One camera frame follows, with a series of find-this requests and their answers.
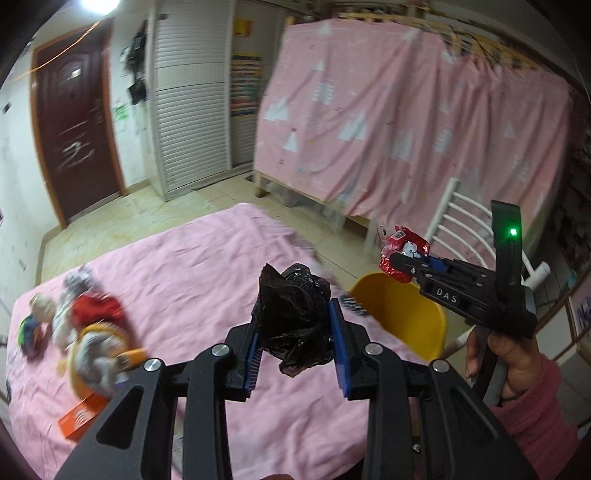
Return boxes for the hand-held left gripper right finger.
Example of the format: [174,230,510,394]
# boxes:
[328,299,533,480]

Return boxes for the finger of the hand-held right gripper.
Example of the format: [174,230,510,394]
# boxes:
[424,256,457,275]
[389,250,429,285]

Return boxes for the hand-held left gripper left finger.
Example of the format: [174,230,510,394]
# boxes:
[54,318,265,480]

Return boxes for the red foil wrapper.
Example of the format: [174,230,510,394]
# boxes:
[378,224,431,284]

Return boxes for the yellow plastic bucket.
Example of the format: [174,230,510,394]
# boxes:
[348,272,448,363]

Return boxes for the black plastic bag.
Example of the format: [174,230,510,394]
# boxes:
[252,262,334,378]

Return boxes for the orange cardboard box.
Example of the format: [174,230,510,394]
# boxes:
[58,392,112,441]

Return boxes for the person's right forearm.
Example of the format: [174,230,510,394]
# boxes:
[489,355,580,480]

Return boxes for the person's right hand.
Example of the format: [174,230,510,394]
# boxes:
[464,328,543,402]

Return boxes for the white metal chair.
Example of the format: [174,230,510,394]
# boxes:
[424,178,552,361]

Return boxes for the cluttered wooden shelf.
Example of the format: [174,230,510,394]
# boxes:
[531,138,591,361]

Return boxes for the pink tablecloth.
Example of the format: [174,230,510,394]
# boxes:
[7,202,419,480]

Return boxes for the red crumpled wrapper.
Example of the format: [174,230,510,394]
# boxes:
[71,295,126,330]

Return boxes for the silver crumpled wrapper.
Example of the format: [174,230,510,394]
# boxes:
[62,268,96,301]

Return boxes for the colourful chart poster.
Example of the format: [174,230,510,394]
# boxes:
[230,54,262,118]

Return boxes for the white louvered wardrobe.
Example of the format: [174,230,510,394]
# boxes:
[148,0,232,201]

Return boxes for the hanging black bags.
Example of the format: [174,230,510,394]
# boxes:
[127,32,149,106]

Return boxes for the brown door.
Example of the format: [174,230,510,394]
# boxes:
[31,44,126,228]

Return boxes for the ceiling light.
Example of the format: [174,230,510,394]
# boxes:
[78,0,123,14]

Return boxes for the orange string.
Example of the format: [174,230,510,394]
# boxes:
[14,18,114,77]

